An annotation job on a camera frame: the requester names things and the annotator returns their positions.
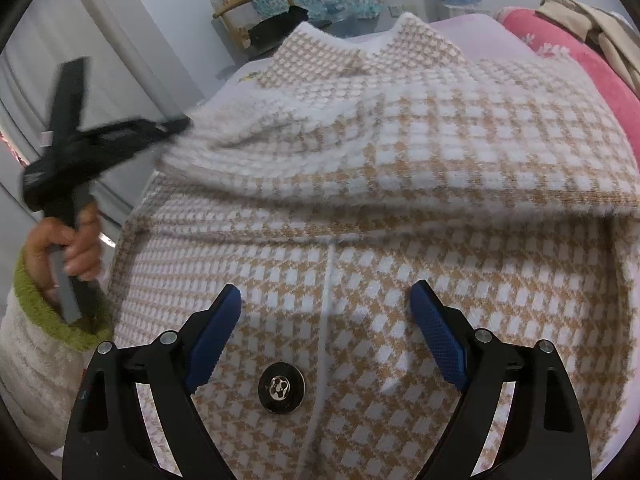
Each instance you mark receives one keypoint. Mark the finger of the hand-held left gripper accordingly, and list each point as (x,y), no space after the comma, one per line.
(145,132)

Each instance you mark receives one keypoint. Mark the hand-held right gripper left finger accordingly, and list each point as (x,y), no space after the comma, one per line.
(215,340)

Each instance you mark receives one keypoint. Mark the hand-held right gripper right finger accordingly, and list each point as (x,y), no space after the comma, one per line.
(437,335)

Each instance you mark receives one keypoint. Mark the beige white houndstooth coat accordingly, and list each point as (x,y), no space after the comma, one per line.
(400,185)

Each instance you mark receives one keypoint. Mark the beige clothes pile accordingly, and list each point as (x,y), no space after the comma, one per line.
(605,35)

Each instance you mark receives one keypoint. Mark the person's left hand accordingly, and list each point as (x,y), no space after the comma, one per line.
(82,255)

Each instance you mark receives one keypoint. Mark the white curtain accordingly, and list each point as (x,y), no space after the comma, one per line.
(100,35)

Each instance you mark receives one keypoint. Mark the black bag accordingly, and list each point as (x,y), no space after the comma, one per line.
(280,25)

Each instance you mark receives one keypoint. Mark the pink floral blanket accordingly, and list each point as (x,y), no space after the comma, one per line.
(565,55)

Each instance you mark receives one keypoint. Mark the white water dispenser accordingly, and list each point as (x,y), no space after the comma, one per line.
(460,11)

